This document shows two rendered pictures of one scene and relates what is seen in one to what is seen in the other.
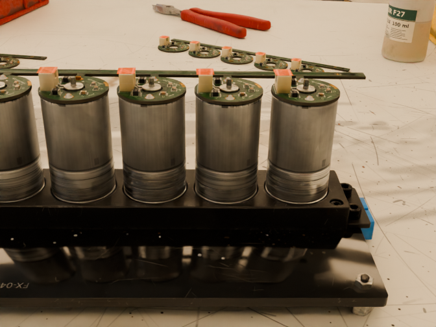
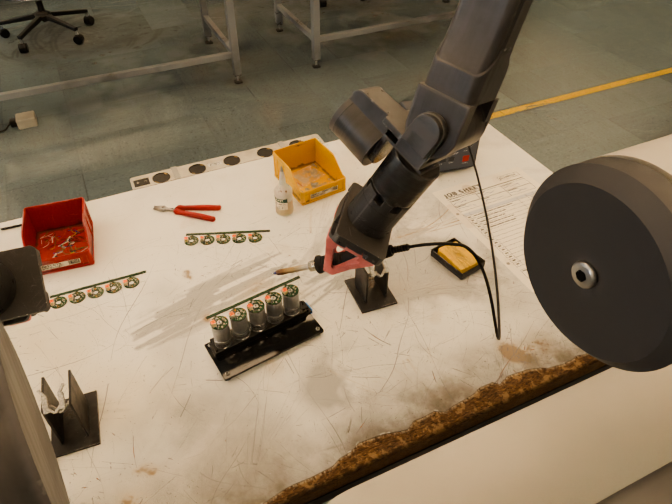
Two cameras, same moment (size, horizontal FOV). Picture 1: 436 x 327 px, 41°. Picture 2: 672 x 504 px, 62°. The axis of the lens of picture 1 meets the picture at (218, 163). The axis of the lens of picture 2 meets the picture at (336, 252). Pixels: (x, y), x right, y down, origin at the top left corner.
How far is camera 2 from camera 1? 0.64 m
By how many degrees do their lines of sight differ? 29
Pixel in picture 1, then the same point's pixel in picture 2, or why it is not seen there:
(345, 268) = (312, 326)
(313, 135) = (295, 300)
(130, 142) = (255, 320)
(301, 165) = (294, 307)
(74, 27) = (131, 241)
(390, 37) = (279, 208)
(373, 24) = (262, 185)
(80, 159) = (244, 329)
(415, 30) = (288, 204)
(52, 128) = (237, 326)
